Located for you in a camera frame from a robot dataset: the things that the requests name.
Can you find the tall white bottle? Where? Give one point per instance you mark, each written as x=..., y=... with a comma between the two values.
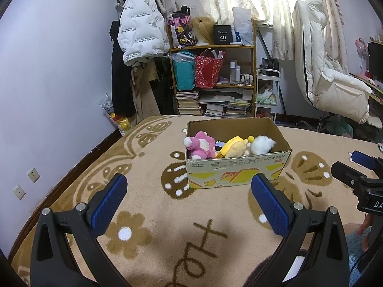
x=232, y=71

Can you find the wooden desk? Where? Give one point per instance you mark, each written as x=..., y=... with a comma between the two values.
x=375, y=94

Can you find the green fabric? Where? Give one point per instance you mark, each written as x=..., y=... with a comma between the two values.
x=339, y=127

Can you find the light blue fleece pants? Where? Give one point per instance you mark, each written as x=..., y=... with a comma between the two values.
x=354, y=245

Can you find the white fluffy plush toy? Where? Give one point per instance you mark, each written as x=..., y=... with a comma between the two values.
x=260, y=145

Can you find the plastic bag of toys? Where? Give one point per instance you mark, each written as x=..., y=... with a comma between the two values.
x=116, y=116

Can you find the pile of books and magazines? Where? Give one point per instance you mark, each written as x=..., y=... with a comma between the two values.
x=227, y=109

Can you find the stack of books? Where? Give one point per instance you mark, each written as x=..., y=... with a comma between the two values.
x=188, y=103

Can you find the person's right hand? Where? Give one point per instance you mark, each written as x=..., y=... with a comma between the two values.
x=365, y=227

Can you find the purple printed bag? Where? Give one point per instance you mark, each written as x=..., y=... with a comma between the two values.
x=181, y=28

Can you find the red patterned bag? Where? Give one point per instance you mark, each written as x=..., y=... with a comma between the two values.
x=208, y=71

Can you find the row of small cosmetic bottles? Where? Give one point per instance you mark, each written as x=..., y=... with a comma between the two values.
x=247, y=78

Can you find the beige hanging pants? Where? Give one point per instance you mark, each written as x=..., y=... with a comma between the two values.
x=145, y=95

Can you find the black box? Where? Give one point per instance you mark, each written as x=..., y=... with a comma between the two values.
x=223, y=34

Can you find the white rolling cart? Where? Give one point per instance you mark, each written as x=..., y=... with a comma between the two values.
x=269, y=95

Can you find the teal bag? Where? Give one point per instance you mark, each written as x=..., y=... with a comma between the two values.
x=184, y=73

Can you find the white plastic bag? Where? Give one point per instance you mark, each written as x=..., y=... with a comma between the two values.
x=244, y=24

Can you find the short white bottle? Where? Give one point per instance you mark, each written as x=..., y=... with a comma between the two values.
x=238, y=74

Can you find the yellow dog plush toy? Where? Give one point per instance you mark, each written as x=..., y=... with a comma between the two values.
x=236, y=148

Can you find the white padded chair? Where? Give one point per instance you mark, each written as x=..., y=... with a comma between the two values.
x=326, y=74

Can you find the white wall socket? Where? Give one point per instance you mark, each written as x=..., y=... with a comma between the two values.
x=19, y=192
x=33, y=175

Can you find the white puffer jacket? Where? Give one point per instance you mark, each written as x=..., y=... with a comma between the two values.
x=140, y=24

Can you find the printed cardboard box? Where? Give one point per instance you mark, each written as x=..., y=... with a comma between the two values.
x=239, y=170

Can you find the pink desk fan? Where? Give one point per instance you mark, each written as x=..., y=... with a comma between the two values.
x=361, y=47

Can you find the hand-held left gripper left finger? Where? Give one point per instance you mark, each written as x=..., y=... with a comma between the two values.
x=109, y=203

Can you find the black coat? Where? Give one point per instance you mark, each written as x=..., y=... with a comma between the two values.
x=121, y=80

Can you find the blonde wig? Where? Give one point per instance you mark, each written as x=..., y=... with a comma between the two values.
x=203, y=30

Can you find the wooden shelf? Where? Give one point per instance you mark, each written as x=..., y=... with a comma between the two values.
x=254, y=65

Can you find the pink plush toy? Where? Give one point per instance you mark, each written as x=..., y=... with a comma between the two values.
x=200, y=146

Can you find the black hanging garment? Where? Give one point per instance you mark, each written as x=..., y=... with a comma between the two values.
x=164, y=89

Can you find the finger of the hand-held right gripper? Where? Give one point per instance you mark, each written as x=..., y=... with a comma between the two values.
x=345, y=172
x=363, y=159

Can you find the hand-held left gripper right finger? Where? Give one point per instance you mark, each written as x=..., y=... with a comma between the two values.
x=269, y=206

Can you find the black monitor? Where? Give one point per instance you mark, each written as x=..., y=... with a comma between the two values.
x=376, y=59

